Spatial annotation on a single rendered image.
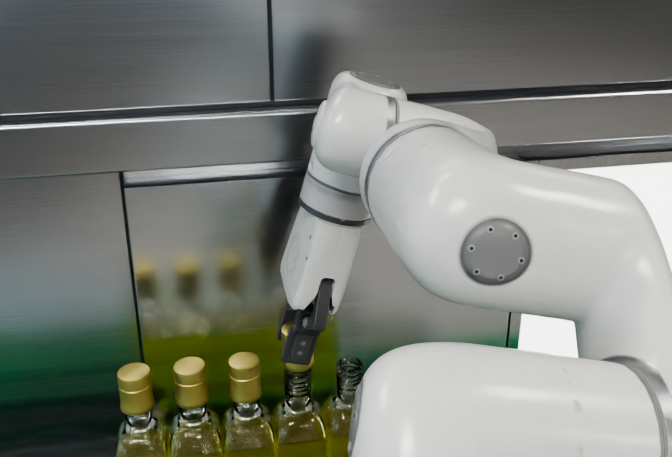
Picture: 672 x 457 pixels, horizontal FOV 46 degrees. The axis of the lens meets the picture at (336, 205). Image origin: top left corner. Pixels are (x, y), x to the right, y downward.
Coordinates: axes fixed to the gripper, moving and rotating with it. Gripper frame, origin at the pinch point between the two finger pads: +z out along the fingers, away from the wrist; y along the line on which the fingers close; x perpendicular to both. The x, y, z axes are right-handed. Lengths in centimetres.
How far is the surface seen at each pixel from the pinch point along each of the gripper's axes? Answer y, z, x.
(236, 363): 0.5, 4.1, -5.6
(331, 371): -11.9, 11.6, 9.5
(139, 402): 1.6, 9.6, -14.7
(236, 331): -11.9, 7.8, -3.9
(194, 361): -0.6, 5.3, -9.8
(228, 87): -14.9, -21.1, -11.4
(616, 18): -15, -39, 31
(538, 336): -12.3, 2.2, 36.2
